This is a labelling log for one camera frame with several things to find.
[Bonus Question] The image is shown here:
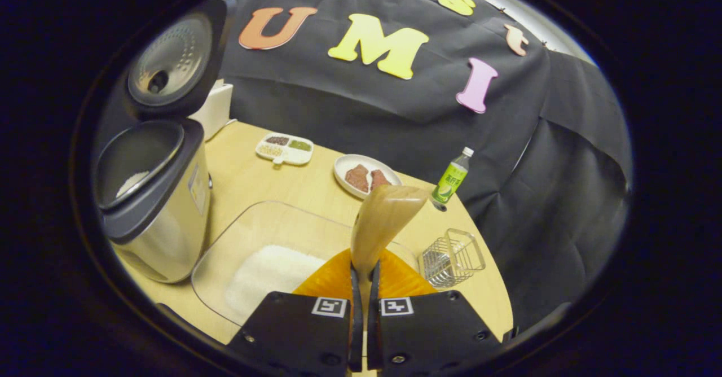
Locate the white round plate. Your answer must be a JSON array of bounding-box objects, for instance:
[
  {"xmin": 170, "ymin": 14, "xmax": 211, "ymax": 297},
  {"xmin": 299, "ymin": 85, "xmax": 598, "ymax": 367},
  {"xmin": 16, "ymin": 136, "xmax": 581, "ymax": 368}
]
[{"xmin": 333, "ymin": 154, "xmax": 402, "ymax": 199}]

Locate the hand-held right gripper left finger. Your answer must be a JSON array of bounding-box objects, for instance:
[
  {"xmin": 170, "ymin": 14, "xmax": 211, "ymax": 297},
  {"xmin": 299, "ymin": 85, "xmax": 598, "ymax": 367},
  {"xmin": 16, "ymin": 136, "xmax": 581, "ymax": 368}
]
[{"xmin": 226, "ymin": 248, "xmax": 363, "ymax": 375}]

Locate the grey silver rice cooker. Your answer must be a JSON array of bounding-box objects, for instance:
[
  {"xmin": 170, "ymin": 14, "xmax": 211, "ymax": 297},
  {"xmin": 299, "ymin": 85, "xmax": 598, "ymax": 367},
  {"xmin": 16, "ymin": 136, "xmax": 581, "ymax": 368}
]
[{"xmin": 93, "ymin": 0, "xmax": 237, "ymax": 284}]

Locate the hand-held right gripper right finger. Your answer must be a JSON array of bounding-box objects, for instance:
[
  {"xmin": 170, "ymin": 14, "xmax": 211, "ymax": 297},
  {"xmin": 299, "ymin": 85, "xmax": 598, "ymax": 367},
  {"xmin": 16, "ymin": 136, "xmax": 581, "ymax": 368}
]
[{"xmin": 367, "ymin": 248, "xmax": 503, "ymax": 375}]

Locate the black backdrop cloth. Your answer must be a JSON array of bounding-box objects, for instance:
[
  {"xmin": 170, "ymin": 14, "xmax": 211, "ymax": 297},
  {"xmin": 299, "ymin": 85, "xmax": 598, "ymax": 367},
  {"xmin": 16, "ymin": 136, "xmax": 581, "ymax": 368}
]
[{"xmin": 217, "ymin": 0, "xmax": 632, "ymax": 332}]

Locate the green drink bottle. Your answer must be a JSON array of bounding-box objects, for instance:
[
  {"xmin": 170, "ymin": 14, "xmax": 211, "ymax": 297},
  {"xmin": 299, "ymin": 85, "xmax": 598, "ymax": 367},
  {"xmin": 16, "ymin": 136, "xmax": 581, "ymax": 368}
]
[{"xmin": 432, "ymin": 147, "xmax": 474, "ymax": 211}]

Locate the white divided bean dish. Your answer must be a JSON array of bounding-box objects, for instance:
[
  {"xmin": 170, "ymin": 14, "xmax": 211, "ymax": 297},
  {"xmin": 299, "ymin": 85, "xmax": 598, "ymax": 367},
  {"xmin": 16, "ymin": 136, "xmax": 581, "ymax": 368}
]
[{"xmin": 255, "ymin": 132, "xmax": 314, "ymax": 166}]

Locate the wire chopstick holder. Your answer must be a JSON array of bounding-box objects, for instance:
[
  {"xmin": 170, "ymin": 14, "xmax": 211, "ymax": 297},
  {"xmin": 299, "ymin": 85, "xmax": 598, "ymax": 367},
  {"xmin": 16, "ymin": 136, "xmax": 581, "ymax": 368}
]
[{"xmin": 419, "ymin": 228, "xmax": 486, "ymax": 288}]

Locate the wooden spoon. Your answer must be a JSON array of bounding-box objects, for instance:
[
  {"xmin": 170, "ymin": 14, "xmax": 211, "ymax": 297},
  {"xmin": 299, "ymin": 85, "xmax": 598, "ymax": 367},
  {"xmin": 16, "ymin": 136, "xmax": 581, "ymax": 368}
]
[{"xmin": 350, "ymin": 184, "xmax": 430, "ymax": 310}]

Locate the clear plastic tray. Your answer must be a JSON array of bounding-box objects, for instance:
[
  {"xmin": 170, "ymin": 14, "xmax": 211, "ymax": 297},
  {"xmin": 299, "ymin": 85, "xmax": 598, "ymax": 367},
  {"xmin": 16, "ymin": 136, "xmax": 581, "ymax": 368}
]
[{"xmin": 191, "ymin": 200, "xmax": 421, "ymax": 327}]

